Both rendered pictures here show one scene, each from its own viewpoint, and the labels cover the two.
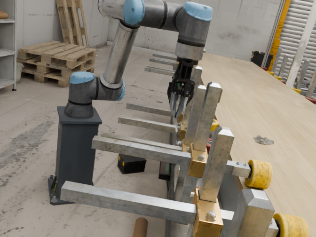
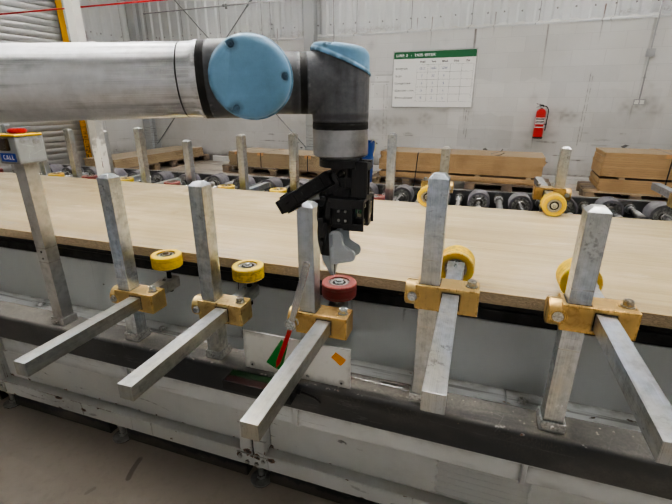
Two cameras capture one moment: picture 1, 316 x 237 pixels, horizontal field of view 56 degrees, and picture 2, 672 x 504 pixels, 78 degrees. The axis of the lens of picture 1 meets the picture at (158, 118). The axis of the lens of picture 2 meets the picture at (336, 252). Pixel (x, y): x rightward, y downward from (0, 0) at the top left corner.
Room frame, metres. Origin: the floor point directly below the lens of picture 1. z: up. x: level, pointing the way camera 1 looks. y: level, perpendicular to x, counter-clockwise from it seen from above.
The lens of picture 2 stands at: (0.76, 0.60, 1.29)
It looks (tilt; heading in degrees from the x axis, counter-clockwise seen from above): 20 degrees down; 289
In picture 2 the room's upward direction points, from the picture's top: straight up
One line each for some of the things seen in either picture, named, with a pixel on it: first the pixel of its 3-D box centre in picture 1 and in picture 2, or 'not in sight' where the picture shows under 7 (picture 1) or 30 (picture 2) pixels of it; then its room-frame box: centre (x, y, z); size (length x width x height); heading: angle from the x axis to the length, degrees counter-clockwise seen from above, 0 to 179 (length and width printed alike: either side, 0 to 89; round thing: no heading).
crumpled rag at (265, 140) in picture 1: (264, 139); not in sight; (1.17, -0.45, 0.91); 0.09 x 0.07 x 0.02; 84
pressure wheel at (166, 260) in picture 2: not in sight; (168, 271); (1.54, -0.23, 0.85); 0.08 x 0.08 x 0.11
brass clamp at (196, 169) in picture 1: (197, 158); (441, 294); (0.81, -0.14, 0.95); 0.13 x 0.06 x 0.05; 1
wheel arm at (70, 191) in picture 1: (177, 210); (611, 333); (0.54, -0.08, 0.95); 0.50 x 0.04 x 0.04; 91
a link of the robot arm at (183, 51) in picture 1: (190, 51); (341, 144); (0.98, -0.06, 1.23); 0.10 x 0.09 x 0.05; 91
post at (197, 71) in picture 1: (187, 116); (210, 283); (1.33, -0.13, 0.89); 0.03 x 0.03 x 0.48; 1
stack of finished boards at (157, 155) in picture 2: not in sight; (150, 156); (7.22, -6.32, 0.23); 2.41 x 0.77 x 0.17; 88
